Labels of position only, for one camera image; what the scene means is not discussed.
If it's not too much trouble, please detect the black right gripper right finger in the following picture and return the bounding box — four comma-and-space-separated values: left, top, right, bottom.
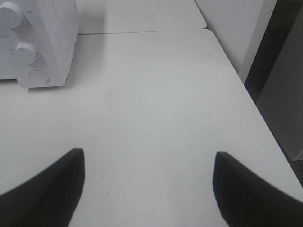
213, 152, 303, 227

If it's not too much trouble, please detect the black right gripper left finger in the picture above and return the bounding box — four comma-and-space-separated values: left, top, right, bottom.
0, 148, 85, 227

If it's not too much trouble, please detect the round door release button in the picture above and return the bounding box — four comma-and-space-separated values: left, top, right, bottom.
29, 70, 49, 84

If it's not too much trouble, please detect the lower white timer knob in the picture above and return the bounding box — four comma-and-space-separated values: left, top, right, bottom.
14, 43, 38, 64

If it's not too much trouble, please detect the white microwave oven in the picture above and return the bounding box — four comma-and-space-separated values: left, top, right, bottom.
0, 0, 79, 88

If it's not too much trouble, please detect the white cabinet panel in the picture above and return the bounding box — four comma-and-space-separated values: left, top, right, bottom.
196, 0, 277, 83

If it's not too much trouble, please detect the upper white power knob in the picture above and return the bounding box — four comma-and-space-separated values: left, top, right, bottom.
0, 2, 24, 28

